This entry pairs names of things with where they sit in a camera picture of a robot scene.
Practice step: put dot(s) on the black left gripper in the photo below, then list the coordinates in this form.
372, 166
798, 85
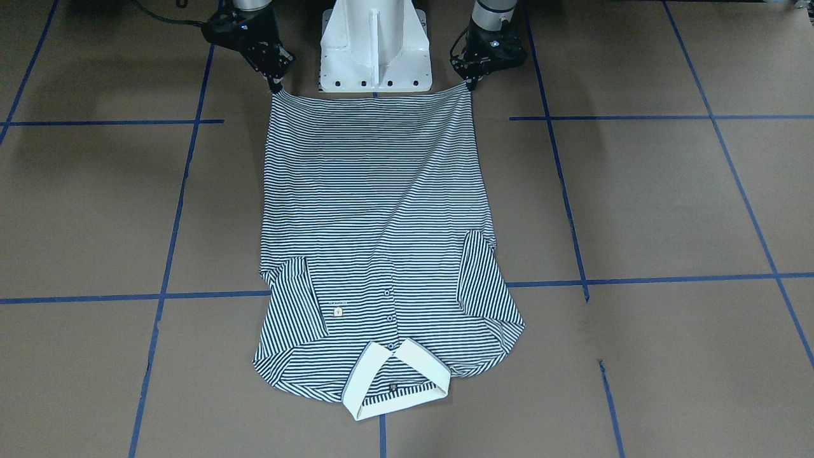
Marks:
471, 63

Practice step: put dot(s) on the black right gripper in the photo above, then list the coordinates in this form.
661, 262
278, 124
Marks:
269, 62

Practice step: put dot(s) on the striped polo shirt white collar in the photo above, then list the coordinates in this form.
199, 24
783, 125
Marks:
378, 247

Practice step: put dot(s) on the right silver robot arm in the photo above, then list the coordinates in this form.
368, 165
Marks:
252, 6

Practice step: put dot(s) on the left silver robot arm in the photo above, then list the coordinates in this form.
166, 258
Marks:
487, 7

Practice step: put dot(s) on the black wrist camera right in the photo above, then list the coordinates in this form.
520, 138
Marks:
223, 29

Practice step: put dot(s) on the white camera mast with base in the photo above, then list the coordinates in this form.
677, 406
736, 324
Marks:
374, 47

